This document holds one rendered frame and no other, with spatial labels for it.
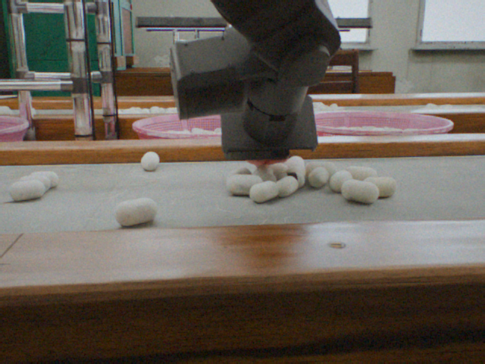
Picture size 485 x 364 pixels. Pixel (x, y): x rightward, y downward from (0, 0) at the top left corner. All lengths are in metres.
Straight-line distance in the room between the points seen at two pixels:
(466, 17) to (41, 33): 4.42
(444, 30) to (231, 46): 5.68
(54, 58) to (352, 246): 3.06
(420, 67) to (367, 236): 5.67
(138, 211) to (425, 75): 5.67
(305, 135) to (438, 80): 5.57
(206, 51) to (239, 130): 0.13
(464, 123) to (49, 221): 0.89
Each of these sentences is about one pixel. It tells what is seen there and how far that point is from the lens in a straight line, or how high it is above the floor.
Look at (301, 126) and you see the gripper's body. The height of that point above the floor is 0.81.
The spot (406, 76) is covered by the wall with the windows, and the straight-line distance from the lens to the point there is 5.94.
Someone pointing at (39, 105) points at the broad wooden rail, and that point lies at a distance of 1.41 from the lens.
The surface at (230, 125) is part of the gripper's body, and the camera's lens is 0.53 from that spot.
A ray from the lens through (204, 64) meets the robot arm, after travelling 0.42.
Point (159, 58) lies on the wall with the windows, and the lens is 5.57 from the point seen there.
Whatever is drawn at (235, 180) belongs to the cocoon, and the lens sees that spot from 0.51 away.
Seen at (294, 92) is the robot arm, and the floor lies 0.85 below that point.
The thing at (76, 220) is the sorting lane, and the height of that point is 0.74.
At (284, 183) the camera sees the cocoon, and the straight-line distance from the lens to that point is 0.51.
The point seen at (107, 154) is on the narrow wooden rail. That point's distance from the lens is 0.69.
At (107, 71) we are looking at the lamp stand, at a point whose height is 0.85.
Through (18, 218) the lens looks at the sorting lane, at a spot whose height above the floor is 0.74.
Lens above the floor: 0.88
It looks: 15 degrees down
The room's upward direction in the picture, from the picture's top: straight up
